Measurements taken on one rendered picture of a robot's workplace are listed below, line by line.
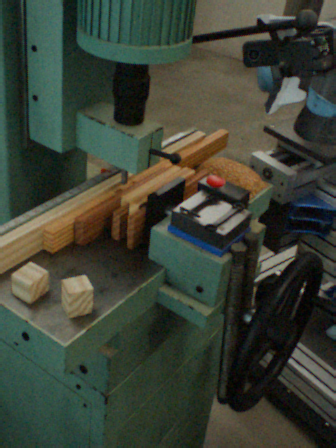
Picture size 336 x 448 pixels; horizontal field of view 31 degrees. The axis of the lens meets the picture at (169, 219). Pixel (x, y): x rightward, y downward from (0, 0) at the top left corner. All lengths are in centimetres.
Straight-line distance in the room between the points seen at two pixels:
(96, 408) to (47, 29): 62
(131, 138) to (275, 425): 121
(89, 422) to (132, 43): 63
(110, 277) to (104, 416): 25
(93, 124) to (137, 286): 29
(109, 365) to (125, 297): 12
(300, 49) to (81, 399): 69
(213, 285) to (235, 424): 105
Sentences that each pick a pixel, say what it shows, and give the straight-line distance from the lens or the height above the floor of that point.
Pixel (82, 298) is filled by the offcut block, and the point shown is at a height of 93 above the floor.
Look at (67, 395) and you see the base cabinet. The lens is 110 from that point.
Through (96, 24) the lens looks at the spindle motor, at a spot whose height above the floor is 124.
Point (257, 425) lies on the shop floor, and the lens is 195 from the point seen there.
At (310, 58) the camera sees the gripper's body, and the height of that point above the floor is 119.
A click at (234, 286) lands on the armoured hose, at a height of 90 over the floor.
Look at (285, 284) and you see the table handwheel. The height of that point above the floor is 95.
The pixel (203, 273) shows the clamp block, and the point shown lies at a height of 93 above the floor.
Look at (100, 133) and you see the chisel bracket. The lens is 102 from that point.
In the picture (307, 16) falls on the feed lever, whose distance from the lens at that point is 96.
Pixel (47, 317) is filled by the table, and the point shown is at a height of 90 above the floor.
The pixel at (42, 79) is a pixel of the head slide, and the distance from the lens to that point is 103.
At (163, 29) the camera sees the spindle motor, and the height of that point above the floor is 125.
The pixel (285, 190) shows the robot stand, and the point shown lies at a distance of 159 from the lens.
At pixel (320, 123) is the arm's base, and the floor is 87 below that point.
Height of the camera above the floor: 150
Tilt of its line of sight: 34 degrees down
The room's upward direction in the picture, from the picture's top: 7 degrees clockwise
